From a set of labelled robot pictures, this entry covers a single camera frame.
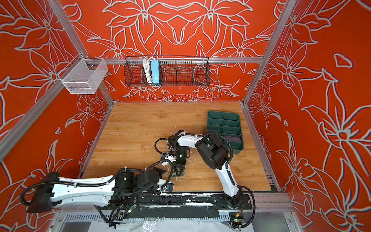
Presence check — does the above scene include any light blue box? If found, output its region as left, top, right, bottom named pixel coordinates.
left=151, top=60, right=160, bottom=85

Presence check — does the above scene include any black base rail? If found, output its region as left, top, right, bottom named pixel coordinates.
left=93, top=192, right=252, bottom=210

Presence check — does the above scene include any green divided tray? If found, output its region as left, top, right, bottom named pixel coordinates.
left=206, top=111, right=244, bottom=155

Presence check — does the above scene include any clear plastic wall bin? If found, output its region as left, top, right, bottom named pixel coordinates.
left=58, top=59, right=108, bottom=95

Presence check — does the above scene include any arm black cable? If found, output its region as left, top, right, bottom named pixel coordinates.
left=19, top=159, right=174, bottom=207
left=154, top=132, right=256, bottom=228

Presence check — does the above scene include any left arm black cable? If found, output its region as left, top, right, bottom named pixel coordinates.
left=19, top=159, right=174, bottom=207

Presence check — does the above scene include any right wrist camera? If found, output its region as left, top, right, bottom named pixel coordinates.
left=160, top=155, right=176, bottom=166

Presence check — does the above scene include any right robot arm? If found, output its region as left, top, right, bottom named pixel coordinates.
left=163, top=130, right=243, bottom=208

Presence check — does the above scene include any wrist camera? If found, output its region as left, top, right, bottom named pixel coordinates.
left=162, top=182, right=174, bottom=192
left=160, top=155, right=176, bottom=166

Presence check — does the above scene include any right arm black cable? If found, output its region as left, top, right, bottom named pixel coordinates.
left=154, top=132, right=256, bottom=228

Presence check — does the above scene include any black wire wall basket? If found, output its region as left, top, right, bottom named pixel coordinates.
left=124, top=56, right=211, bottom=87

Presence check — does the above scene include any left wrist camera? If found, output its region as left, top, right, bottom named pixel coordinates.
left=162, top=182, right=174, bottom=192

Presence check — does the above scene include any purple sock with yellow cuff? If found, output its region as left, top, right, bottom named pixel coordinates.
left=225, top=135, right=241, bottom=143

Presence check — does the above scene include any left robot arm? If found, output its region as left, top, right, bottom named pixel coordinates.
left=19, top=167, right=174, bottom=213

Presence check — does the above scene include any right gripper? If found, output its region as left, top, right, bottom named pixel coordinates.
left=171, top=147, right=188, bottom=177

